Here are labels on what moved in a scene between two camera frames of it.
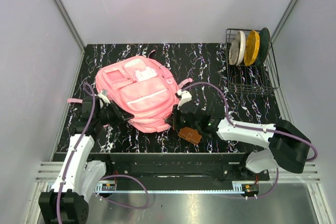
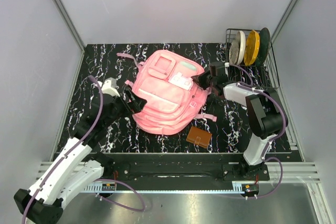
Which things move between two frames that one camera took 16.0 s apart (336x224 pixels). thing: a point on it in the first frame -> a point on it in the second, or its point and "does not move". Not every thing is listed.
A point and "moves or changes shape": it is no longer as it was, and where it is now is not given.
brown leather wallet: (189, 134) moves or changes shape
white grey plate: (238, 50) does not move
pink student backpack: (146, 88) moves or changes shape
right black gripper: (174, 120) -> (199, 80)
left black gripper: (121, 116) -> (135, 106)
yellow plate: (252, 48) does not move
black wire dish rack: (251, 78) does not move
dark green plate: (264, 43) does not move
